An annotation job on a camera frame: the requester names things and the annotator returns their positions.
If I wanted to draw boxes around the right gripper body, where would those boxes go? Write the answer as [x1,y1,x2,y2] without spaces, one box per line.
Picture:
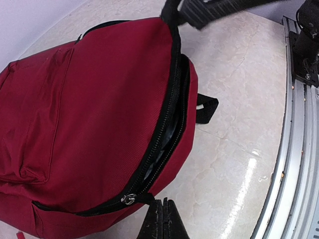
[178,0,273,30]

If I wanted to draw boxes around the white marker dark-red cap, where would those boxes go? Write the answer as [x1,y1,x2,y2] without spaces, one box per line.
[16,231,25,239]

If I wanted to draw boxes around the red backpack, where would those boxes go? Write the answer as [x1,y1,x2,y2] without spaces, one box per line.
[0,0,218,239]

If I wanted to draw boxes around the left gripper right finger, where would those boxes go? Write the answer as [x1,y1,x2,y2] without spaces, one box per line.
[163,198,190,239]

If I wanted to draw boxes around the front aluminium rail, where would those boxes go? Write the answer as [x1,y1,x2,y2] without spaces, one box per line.
[251,16,319,239]

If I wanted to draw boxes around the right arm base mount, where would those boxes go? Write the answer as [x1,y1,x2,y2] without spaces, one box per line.
[289,0,319,88]

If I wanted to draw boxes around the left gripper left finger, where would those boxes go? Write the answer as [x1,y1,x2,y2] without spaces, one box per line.
[137,200,163,239]

